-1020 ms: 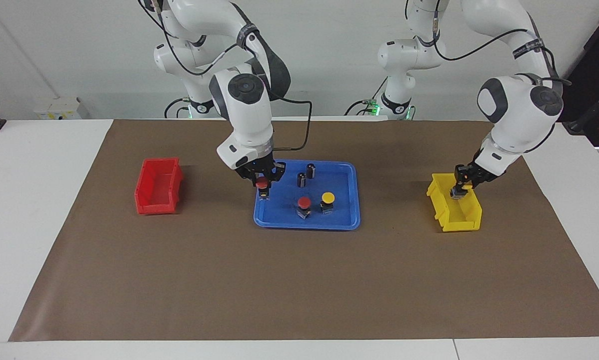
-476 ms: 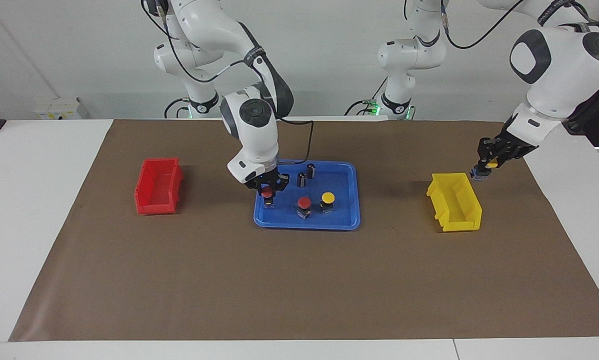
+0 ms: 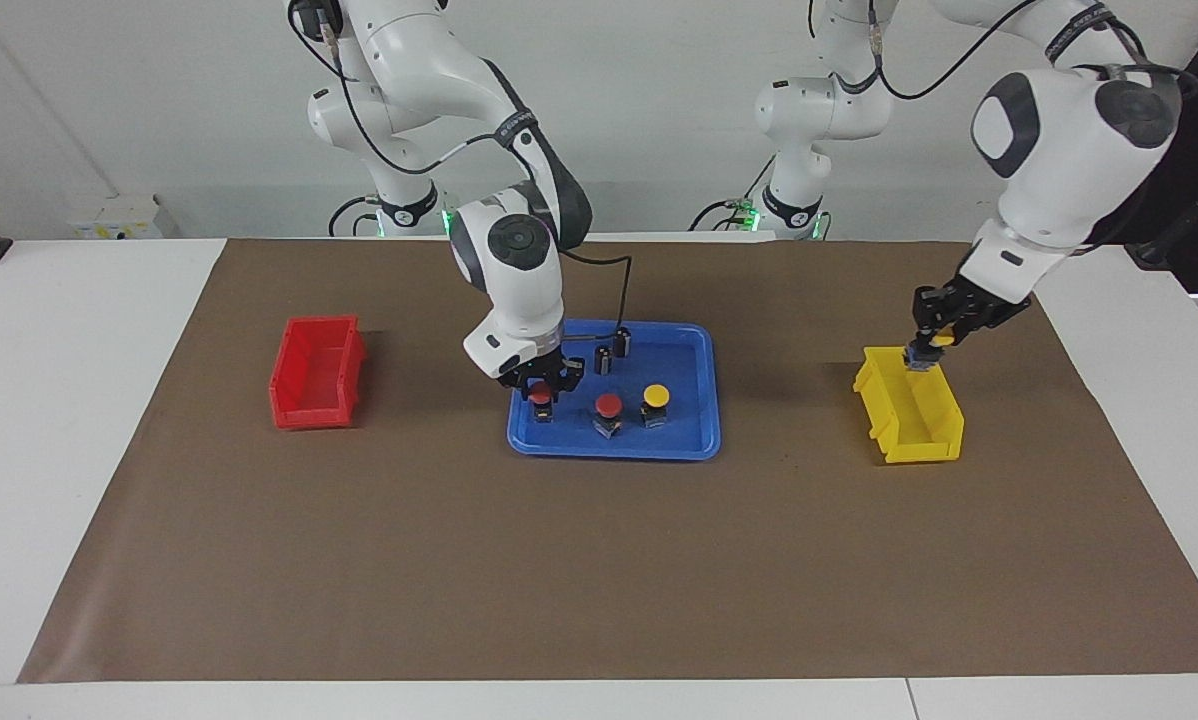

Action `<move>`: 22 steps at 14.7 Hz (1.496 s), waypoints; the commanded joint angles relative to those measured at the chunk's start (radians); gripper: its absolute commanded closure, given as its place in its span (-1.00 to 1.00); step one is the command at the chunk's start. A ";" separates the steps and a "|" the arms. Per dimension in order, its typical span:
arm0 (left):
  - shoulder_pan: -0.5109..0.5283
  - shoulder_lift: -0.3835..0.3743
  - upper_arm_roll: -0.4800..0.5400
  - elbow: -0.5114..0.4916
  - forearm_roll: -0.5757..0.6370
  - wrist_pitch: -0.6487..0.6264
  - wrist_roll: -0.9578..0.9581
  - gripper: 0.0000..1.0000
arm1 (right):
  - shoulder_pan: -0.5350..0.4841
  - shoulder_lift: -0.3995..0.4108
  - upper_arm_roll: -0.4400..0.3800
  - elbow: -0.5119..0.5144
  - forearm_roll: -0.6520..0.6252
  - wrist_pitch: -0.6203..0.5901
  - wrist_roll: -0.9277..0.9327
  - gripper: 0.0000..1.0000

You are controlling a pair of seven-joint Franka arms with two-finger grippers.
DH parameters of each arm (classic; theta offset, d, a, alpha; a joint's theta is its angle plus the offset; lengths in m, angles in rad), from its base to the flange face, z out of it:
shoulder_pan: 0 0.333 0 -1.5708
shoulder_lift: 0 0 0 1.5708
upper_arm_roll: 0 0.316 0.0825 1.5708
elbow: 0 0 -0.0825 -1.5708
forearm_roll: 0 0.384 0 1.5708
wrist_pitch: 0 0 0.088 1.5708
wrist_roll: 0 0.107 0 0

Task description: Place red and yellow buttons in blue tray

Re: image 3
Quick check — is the black left base cable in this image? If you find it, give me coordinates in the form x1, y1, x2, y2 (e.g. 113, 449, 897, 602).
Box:
689, 155, 775, 233

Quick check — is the blue plastic tray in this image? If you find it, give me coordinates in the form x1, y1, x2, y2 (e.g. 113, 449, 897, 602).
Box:
506, 318, 722, 462

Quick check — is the white power strip box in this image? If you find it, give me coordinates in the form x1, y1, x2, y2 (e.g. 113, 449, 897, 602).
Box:
67, 195, 182, 241

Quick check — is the black base cable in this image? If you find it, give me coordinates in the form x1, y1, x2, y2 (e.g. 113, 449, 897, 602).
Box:
327, 195, 382, 238
689, 155, 775, 233

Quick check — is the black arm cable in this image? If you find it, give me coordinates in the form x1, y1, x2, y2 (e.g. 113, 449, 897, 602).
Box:
304, 20, 633, 348
864, 0, 1060, 101

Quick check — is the black right base cable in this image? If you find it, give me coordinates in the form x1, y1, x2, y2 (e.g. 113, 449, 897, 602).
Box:
327, 195, 382, 238

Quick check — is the red plastic bin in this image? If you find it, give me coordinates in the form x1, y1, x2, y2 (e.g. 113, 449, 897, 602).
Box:
268, 316, 368, 431

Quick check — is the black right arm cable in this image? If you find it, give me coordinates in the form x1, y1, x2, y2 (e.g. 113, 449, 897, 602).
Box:
304, 20, 633, 348

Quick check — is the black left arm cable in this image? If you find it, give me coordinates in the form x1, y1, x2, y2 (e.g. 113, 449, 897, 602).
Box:
864, 0, 1060, 101

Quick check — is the yellow plastic bin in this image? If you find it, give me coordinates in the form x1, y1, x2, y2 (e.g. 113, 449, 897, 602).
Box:
852, 345, 965, 465

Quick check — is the brown paper table mat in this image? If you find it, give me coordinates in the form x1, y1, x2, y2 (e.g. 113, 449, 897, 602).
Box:
17, 238, 1198, 684

